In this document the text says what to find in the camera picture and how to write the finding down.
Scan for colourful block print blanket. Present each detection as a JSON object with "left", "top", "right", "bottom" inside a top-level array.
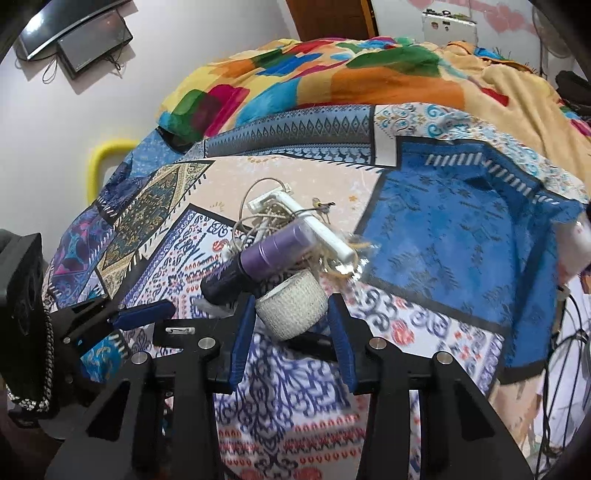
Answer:
[{"left": 157, "top": 34, "right": 591, "bottom": 204}]

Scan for brown wooden door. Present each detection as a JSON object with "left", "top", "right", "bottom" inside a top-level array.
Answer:
[{"left": 286, "top": 0, "right": 379, "bottom": 42}]

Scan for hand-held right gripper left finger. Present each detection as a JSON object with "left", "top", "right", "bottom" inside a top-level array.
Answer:
[{"left": 44, "top": 294, "right": 258, "bottom": 480}]

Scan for dark cloth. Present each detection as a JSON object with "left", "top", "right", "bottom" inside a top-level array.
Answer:
[{"left": 554, "top": 69, "right": 591, "bottom": 121}]

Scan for white disposable razor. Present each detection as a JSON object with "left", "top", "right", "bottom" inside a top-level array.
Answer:
[{"left": 247, "top": 189, "right": 358, "bottom": 265}]

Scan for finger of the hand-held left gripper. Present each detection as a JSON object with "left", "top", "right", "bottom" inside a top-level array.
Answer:
[
  {"left": 50, "top": 299, "right": 177, "bottom": 352},
  {"left": 152, "top": 320, "right": 206, "bottom": 349}
]

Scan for dark blue bottle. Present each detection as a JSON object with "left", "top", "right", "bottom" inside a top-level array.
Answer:
[{"left": 201, "top": 261, "right": 259, "bottom": 308}]

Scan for black white braided strap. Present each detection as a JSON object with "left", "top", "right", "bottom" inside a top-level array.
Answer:
[{"left": 7, "top": 308, "right": 57, "bottom": 414}]

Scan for black wall-mounted box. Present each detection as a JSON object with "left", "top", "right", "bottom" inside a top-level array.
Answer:
[{"left": 56, "top": 9, "right": 134, "bottom": 80}]

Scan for yellow foam tube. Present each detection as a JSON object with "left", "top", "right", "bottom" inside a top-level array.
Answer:
[{"left": 87, "top": 140, "right": 139, "bottom": 204}]

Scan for curved black monitor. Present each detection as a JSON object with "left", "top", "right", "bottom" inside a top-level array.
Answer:
[{"left": 14, "top": 0, "right": 132, "bottom": 62}]

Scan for white gauze tape roll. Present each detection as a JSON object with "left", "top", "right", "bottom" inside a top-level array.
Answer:
[{"left": 255, "top": 270, "right": 329, "bottom": 342}]

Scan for white plastic scrap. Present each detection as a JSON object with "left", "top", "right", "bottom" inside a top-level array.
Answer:
[{"left": 191, "top": 295, "right": 236, "bottom": 319}]

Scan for white wall box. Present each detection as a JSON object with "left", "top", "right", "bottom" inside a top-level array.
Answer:
[{"left": 421, "top": 8, "right": 478, "bottom": 47}]

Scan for clear plastic wrapper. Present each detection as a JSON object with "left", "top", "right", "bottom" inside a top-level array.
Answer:
[{"left": 323, "top": 231, "right": 382, "bottom": 280}]

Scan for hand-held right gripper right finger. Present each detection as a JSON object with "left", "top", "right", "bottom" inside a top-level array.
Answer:
[{"left": 326, "top": 293, "right": 536, "bottom": 480}]

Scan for purple ribbed bottle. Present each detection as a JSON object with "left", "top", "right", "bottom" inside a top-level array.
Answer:
[{"left": 240, "top": 220, "right": 315, "bottom": 280}]

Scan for patchwork printed bedspread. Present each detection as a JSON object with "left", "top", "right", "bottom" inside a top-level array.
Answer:
[{"left": 41, "top": 104, "right": 591, "bottom": 480}]

